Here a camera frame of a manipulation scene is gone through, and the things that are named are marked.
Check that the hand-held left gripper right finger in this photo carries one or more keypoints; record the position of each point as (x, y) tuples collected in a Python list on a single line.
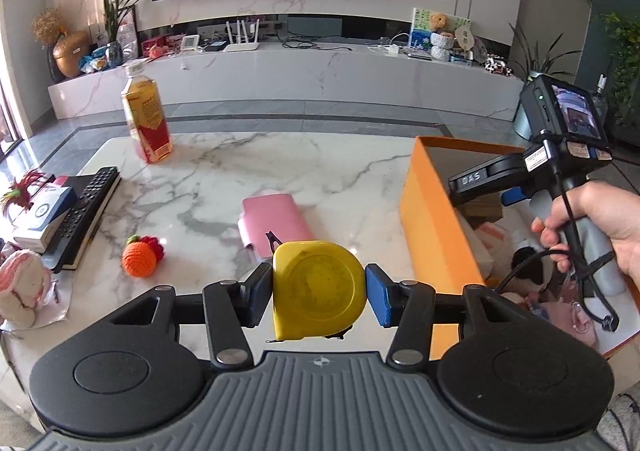
[(378, 293)]

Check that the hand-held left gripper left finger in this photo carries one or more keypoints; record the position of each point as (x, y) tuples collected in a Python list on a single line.
[(261, 296)]

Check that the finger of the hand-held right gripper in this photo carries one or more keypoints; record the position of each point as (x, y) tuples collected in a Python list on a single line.
[(512, 197), (480, 178)]

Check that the yellow tape measure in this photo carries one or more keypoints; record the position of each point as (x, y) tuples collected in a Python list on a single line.
[(317, 288)]

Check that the orange cardboard box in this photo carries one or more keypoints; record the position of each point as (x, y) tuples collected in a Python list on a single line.
[(435, 241)]

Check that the person's right hand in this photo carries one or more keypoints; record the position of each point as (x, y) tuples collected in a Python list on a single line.
[(612, 216)]

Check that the gold brown box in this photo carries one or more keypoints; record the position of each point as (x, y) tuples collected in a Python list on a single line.
[(477, 207)]

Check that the clear glass bottle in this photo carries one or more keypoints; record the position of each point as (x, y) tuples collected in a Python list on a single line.
[(600, 98)]

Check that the white plush toy black ears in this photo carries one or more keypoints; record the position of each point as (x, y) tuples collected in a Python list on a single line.
[(530, 268)]

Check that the pink pouch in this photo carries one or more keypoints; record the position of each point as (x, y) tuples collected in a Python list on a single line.
[(275, 221)]

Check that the long-leaf potted plant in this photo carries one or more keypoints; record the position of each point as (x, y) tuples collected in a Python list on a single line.
[(540, 56)]

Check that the leafy plant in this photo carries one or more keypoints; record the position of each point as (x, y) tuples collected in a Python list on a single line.
[(625, 66)]

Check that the black and white trinkets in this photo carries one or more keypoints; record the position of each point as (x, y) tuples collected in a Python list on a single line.
[(499, 66)]

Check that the crocheted orange with strawberry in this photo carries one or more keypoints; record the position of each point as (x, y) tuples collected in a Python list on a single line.
[(140, 258)]

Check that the pink soft item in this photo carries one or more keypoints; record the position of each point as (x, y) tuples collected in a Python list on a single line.
[(560, 318)]

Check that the white crochet cups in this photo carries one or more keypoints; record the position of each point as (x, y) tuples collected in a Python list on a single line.
[(442, 46)]

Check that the white power adapter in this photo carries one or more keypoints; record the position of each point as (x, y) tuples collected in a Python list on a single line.
[(392, 49)]

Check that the picture with plush bear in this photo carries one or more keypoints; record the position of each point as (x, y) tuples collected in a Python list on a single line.
[(440, 23)]

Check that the black notebook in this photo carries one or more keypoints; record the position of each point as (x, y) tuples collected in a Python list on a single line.
[(82, 251)]

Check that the black remote control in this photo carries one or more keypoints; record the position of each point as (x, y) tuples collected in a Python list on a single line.
[(87, 208)]

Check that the clear plastic wrapper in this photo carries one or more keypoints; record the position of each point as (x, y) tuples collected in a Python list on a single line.
[(60, 303)]

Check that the orange drink bottle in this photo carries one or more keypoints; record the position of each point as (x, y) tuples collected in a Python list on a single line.
[(146, 121)]

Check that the white and blue box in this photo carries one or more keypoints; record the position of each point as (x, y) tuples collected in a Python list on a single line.
[(45, 211)]

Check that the pink and white crochet plush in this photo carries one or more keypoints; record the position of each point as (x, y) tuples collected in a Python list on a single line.
[(22, 288)]

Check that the white router with antennas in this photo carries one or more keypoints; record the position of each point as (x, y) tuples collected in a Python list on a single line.
[(241, 46)]

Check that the grey striped cloth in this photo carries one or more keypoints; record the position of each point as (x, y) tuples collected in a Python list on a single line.
[(622, 426)]

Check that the red feather flower decoration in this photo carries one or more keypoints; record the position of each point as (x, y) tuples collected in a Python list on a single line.
[(22, 191)]

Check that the small white digital clock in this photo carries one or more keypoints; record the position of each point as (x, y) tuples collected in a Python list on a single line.
[(190, 42)]

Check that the pink trinkets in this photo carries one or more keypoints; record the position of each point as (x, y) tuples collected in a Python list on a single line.
[(160, 47)]

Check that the blue snack bags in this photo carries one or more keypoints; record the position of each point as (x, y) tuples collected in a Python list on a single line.
[(97, 60)]

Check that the gold round pot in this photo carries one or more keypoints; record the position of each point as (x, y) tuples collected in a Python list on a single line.
[(71, 56)]

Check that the green potted plant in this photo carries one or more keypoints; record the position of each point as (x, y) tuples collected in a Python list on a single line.
[(117, 16)]

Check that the dried flower bunch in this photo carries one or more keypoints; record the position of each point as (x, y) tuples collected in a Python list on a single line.
[(47, 23)]

